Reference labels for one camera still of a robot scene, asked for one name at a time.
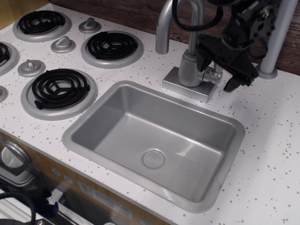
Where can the front right stove burner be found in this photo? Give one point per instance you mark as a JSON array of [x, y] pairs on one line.
[[59, 94]]

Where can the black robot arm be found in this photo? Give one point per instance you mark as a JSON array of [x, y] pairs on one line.
[[254, 17]]

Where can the grey toy sink basin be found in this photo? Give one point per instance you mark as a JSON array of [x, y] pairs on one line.
[[177, 150]]

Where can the grey stove knob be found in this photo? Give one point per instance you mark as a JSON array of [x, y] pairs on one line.
[[89, 26], [63, 45], [31, 68]]

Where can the grey stove knob middle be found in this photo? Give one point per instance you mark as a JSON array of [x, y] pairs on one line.
[[63, 45]]

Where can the grey faucet lever handle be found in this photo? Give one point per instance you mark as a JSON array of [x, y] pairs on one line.
[[212, 74]]

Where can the blue clamp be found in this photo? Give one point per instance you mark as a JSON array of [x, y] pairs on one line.
[[51, 210]]

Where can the grey vertical support pole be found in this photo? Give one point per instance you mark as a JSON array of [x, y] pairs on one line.
[[267, 69]]

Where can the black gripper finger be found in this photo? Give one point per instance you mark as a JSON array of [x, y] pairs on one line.
[[203, 60], [232, 84]]

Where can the grey stove knob back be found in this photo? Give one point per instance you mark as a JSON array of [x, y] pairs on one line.
[[89, 26]]

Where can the grey stove knob front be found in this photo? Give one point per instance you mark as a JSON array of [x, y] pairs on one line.
[[31, 68]]

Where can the back right stove burner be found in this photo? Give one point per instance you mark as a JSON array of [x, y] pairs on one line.
[[112, 49]]

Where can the left edge stove burner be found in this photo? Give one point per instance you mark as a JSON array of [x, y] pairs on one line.
[[9, 57]]

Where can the back left stove burner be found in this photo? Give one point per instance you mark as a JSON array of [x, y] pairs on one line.
[[41, 26]]

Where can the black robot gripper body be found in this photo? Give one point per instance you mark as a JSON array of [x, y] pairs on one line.
[[231, 53]]

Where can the grey round oven dial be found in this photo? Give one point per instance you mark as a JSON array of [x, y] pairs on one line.
[[13, 158]]

